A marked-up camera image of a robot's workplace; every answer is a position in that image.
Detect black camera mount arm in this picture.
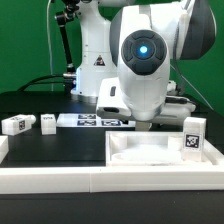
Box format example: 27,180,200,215
55,0,80,77

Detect white U-shaped obstacle fence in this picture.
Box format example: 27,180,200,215
0,134,224,195

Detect white square table top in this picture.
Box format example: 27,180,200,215
105,131,224,166

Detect white marker base plate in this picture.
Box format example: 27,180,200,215
57,113,135,128

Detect white cable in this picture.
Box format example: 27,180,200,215
46,0,55,92

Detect black cable bundle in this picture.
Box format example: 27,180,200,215
17,73,77,93

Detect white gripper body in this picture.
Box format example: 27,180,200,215
96,78,196,124

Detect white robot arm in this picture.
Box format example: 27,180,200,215
72,0,216,125

